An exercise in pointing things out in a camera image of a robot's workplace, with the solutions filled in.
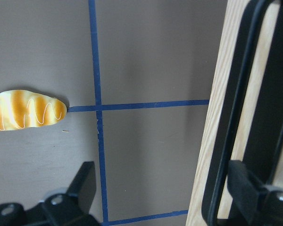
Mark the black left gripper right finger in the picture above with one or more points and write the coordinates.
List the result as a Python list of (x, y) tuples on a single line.
[(258, 203)]

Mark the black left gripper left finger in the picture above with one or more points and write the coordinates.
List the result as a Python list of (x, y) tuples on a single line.
[(70, 208)]

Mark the black drawer handle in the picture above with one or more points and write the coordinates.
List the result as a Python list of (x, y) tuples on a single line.
[(264, 144)]

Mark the wooden drawer cabinet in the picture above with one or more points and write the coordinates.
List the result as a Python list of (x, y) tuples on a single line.
[(233, 15)]

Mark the toy bread loaf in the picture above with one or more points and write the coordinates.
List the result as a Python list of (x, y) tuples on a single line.
[(21, 109)]

